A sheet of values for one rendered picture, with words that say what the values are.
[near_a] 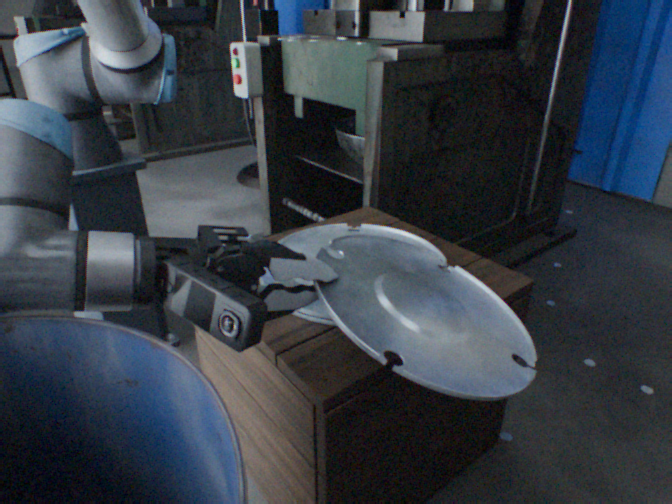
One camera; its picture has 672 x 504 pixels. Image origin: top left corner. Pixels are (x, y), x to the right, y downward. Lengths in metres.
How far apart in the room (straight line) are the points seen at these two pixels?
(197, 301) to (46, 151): 0.19
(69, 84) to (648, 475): 1.20
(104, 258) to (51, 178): 0.09
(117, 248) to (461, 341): 0.37
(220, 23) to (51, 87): 1.86
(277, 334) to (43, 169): 0.31
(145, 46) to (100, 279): 0.53
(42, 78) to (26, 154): 0.49
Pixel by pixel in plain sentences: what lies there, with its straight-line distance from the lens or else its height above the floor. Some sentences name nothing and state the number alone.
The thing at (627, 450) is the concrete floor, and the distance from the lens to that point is 1.07.
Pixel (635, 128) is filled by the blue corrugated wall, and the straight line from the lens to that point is 2.27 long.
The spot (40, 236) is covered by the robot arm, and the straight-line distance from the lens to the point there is 0.48.
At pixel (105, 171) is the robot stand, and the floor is 0.45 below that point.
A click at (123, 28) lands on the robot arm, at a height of 0.69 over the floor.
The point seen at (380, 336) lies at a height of 0.41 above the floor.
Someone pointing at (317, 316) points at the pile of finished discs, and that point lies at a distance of 0.62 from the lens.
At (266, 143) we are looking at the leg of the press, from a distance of 1.42.
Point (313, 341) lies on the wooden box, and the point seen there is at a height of 0.35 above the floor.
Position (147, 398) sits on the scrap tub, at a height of 0.41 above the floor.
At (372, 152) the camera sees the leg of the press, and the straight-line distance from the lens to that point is 1.04.
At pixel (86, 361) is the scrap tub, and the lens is 0.49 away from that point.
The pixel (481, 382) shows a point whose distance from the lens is 0.53.
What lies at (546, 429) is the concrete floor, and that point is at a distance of 1.05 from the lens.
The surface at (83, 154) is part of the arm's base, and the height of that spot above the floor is 0.48.
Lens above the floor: 0.72
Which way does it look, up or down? 28 degrees down
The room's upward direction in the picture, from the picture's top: straight up
